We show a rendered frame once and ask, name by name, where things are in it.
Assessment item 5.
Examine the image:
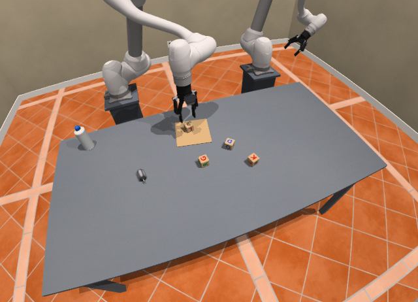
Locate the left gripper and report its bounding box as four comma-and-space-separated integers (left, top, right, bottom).
284, 31, 310, 56

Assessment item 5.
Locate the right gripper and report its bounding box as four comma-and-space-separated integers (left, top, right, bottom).
172, 84, 198, 123

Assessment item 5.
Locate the tan flat mat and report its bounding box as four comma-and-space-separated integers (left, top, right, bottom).
175, 119, 212, 147

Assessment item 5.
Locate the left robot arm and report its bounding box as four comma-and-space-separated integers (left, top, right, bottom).
240, 0, 327, 76

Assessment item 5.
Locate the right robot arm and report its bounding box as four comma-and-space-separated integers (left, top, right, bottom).
103, 0, 216, 105

